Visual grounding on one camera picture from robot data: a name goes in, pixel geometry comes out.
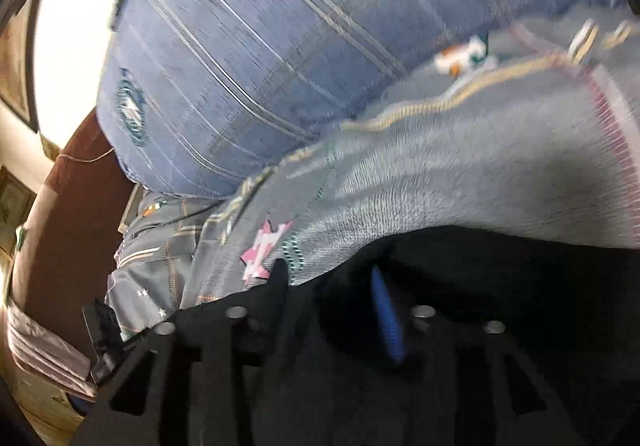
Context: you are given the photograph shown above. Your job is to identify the grey star-patterned bedsheet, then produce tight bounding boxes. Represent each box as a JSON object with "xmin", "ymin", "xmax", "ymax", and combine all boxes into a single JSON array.
[{"xmin": 105, "ymin": 6, "xmax": 639, "ymax": 336}]

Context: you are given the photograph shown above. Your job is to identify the blue plaid pillow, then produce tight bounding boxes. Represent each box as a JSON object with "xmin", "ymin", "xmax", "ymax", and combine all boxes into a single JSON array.
[{"xmin": 96, "ymin": 0, "xmax": 625, "ymax": 198}]

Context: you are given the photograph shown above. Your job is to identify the black pants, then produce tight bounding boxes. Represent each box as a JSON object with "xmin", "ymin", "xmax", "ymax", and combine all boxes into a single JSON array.
[{"xmin": 174, "ymin": 224, "xmax": 640, "ymax": 446}]

